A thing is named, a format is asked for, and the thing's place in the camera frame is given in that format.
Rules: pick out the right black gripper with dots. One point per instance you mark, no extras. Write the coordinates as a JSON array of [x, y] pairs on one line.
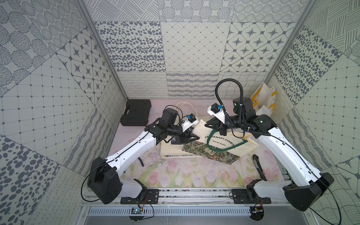
[[217, 123]]

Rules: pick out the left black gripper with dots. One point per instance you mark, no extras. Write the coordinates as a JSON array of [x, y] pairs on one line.
[[184, 133]]

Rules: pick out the starry night canvas tote bag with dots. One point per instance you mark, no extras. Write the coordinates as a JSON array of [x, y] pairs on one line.
[[173, 149]]

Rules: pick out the green handled floral tote bag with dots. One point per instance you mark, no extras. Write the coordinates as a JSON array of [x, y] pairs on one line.
[[224, 149]]

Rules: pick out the black tool near right arm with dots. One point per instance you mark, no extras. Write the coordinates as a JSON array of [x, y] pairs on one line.
[[258, 167]]

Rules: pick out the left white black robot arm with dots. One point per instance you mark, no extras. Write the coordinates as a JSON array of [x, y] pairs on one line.
[[104, 177]]

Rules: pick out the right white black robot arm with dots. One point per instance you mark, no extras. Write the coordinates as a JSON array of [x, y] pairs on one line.
[[307, 183]]

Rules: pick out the black plastic tool case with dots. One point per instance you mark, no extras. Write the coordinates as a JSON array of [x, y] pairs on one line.
[[136, 113]]

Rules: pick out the left small circuit board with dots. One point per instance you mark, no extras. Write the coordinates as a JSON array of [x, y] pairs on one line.
[[136, 211]]

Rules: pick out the small circuit board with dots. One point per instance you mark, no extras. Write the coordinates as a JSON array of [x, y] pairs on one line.
[[136, 211], [257, 213]]

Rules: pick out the right small circuit board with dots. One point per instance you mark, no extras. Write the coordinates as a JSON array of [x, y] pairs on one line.
[[257, 213]]

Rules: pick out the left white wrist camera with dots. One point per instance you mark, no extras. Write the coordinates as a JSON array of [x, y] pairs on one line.
[[190, 120]]

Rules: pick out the yellow handled illustrated tote bag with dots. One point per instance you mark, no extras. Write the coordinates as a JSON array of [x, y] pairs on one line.
[[263, 100]]

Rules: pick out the aluminium rail frame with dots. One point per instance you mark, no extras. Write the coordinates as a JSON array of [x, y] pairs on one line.
[[194, 196]]

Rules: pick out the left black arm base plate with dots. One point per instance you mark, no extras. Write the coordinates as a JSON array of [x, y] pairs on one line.
[[149, 196]]

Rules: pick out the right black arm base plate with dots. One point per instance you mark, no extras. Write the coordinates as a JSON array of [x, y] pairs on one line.
[[245, 196]]

